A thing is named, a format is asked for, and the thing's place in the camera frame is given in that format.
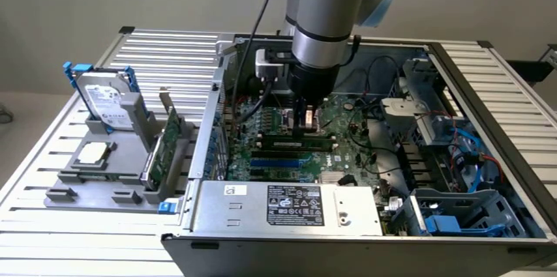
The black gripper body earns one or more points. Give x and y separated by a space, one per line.
312 83

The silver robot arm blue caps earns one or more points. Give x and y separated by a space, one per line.
330 6

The green RAM stick black label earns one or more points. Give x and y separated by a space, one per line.
281 144

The CPU socket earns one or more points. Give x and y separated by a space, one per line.
284 120

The round coin battery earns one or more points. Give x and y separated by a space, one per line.
347 106

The green motherboard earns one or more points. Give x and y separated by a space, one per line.
347 146

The black expansion slot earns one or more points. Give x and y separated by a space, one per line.
277 154

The blue expansion slot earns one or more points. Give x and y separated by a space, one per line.
271 162

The silver chipset heat sink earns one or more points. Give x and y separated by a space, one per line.
330 178

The green graphics card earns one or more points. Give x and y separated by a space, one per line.
163 153

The silver power supply unit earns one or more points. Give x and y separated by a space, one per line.
243 218

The blue case latch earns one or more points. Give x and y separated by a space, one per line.
165 207

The blue disk caddy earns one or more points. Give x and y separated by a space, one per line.
440 225

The black open PC case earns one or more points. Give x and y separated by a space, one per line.
347 257

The grey metal disk bay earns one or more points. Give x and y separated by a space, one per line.
474 205

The silver hard disk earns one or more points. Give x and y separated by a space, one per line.
101 97

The silver CPU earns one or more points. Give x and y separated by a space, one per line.
92 152

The grey parts rack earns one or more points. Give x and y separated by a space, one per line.
104 195

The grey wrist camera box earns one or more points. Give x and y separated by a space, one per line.
269 63

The grey metal drive bracket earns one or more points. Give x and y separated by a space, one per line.
412 114

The blue disk bracket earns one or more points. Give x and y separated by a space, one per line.
129 78

